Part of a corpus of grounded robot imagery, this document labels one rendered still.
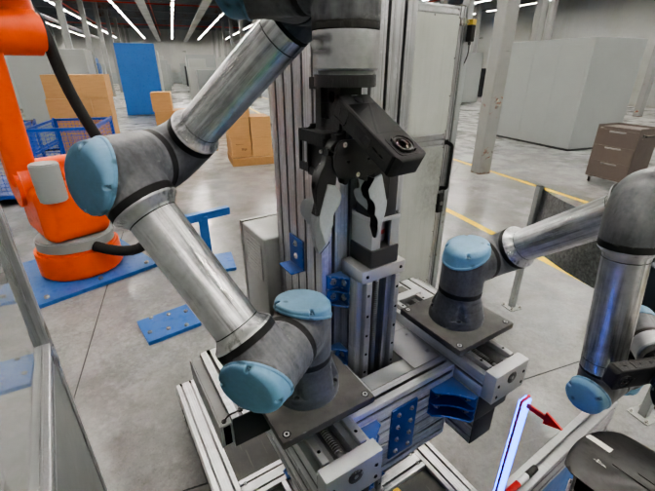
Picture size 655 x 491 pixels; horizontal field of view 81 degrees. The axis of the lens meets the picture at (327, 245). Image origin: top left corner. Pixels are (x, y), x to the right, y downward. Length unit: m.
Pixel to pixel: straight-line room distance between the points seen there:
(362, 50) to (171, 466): 2.01
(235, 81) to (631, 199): 0.69
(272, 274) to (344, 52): 0.85
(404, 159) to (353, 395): 0.62
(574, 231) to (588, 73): 9.16
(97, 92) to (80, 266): 4.49
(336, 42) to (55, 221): 3.44
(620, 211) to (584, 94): 9.36
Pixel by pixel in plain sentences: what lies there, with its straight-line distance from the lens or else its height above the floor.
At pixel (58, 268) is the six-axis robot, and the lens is 3.90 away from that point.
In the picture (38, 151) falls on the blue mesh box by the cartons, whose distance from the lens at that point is 6.46.
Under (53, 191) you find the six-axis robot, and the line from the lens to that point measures 3.63.
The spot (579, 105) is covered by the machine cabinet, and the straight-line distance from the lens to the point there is 10.14.
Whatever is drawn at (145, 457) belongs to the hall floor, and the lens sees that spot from 2.26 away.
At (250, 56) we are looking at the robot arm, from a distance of 0.65.
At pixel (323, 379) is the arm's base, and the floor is 1.10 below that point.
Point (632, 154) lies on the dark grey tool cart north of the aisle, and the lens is 7.26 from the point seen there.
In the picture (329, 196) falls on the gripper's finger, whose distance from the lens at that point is 0.46.
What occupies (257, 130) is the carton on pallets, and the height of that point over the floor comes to 0.63.
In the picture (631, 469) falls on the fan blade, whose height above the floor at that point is 1.19.
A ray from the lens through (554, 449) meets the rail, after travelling 1.19.
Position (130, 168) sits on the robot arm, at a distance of 0.68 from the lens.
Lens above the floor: 1.69
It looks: 25 degrees down
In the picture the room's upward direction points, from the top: straight up
